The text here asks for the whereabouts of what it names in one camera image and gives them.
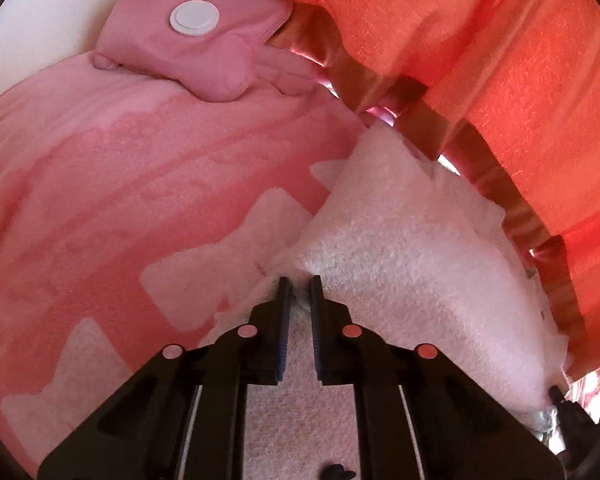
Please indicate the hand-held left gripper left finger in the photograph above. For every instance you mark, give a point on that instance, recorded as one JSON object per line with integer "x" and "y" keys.
{"x": 283, "y": 332}

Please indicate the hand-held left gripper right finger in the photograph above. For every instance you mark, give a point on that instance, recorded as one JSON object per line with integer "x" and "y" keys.
{"x": 318, "y": 332}

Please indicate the pink blanket with white pattern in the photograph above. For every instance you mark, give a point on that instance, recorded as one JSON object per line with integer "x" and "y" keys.
{"x": 105, "y": 185}

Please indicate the shiny brown satin cloth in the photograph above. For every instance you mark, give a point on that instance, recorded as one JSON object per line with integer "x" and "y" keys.
{"x": 482, "y": 170}

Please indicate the orange textured cloth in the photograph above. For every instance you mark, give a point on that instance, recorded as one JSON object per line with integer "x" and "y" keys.
{"x": 530, "y": 85}

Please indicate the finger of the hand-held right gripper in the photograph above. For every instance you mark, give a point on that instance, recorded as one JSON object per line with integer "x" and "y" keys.
{"x": 556, "y": 394}

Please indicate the pink hot water bag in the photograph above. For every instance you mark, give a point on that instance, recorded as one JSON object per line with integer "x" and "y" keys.
{"x": 215, "y": 55}

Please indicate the white fluffy small garment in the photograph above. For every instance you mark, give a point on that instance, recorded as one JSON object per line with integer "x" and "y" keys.
{"x": 405, "y": 260}

